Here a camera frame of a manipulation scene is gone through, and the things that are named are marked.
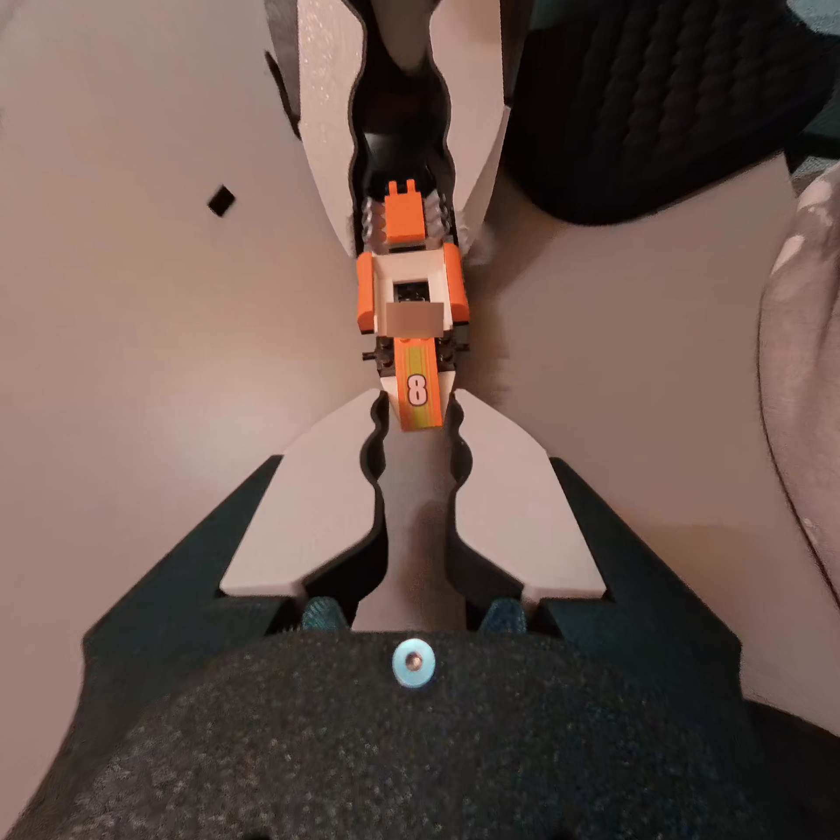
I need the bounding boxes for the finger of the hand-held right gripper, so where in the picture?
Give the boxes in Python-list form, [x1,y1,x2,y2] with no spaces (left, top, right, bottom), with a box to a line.
[269,0,395,259]
[420,0,532,263]

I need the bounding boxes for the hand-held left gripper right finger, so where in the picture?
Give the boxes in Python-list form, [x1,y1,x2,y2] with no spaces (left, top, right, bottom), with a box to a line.
[444,388,611,618]

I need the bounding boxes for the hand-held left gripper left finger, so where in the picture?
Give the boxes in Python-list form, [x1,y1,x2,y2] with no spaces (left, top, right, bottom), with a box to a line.
[217,388,395,618]

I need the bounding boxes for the orange white lego car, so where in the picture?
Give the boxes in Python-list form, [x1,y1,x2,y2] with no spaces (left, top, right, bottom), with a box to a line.
[352,178,473,431]

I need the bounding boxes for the black honeycomb wrist rest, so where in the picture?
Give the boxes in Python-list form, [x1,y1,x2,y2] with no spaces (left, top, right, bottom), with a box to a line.
[506,0,840,227]

